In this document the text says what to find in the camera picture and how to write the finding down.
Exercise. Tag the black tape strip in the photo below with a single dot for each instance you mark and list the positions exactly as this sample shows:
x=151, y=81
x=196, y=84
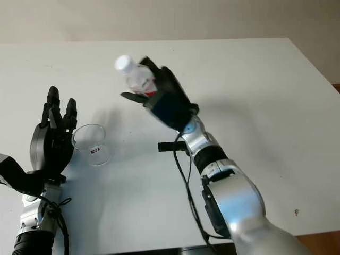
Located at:
x=167, y=146

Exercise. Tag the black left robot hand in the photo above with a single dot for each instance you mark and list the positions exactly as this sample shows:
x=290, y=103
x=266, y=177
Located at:
x=45, y=148

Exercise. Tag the dark robot torso edge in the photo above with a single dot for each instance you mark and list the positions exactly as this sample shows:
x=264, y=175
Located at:
x=202, y=250

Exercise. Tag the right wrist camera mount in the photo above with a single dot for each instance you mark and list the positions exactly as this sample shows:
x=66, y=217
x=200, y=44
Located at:
x=170, y=109

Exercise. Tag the clear plastic water bottle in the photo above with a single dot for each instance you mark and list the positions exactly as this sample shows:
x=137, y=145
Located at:
x=135, y=77

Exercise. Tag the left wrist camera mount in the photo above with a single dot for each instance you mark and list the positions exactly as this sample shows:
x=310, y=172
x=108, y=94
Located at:
x=16, y=175

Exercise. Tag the clear glass beaker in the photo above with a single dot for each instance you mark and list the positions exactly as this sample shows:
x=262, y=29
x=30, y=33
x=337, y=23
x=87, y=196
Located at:
x=93, y=146

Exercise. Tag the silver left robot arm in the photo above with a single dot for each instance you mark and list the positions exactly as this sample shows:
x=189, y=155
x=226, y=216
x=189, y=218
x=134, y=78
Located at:
x=38, y=220

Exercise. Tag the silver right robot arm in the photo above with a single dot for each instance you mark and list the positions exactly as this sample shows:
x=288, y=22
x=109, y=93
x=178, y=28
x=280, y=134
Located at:
x=239, y=202

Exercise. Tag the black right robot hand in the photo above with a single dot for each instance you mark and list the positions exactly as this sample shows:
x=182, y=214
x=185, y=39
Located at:
x=172, y=85

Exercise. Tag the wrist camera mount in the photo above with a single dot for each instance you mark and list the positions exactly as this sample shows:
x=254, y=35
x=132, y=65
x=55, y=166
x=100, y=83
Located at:
x=16, y=175
x=170, y=109

